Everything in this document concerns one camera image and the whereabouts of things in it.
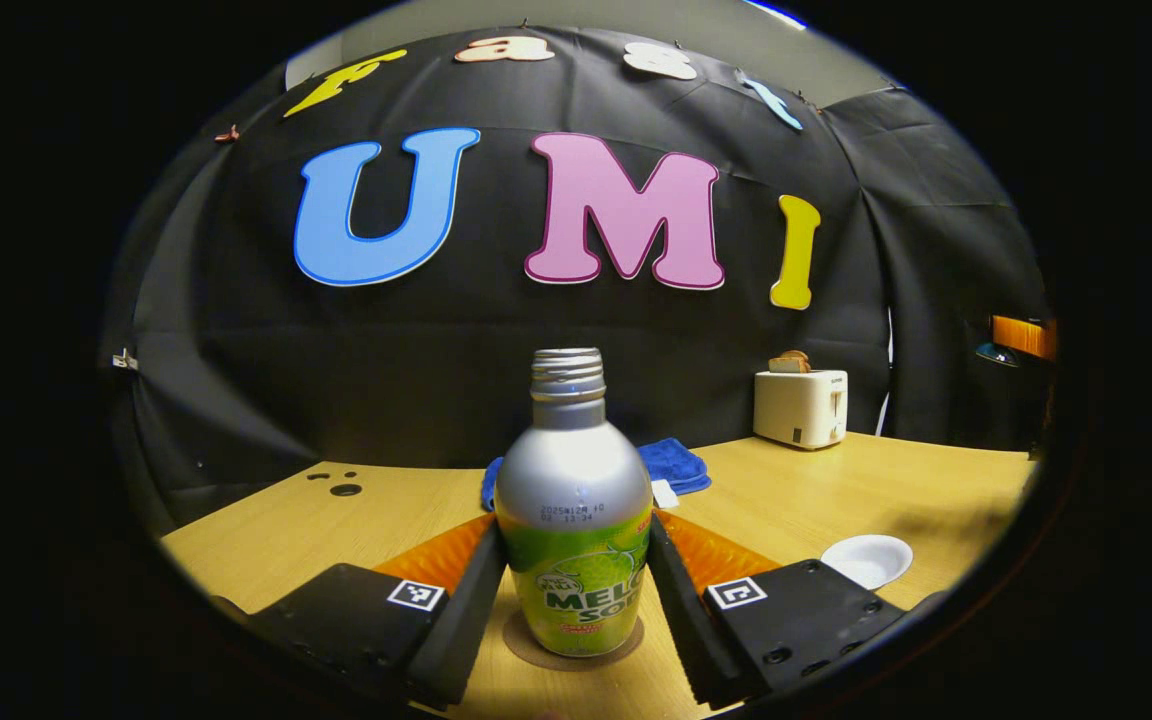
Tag silver green label water bottle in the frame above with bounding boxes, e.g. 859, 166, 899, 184
493, 347, 655, 659

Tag black backdrop cloth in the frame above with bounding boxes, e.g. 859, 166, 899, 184
100, 24, 1053, 531

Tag brown round coaster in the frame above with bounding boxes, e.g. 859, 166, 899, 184
502, 608, 646, 672

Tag white teacup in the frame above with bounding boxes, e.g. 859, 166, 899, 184
820, 534, 915, 592

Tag cream toaster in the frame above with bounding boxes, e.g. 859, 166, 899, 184
753, 369, 850, 452

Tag blue cloth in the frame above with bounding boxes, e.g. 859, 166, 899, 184
480, 437, 713, 513

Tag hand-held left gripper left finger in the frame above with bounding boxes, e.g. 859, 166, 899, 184
211, 514, 509, 713

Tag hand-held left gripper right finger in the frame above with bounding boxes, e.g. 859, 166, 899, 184
647, 509, 947, 709

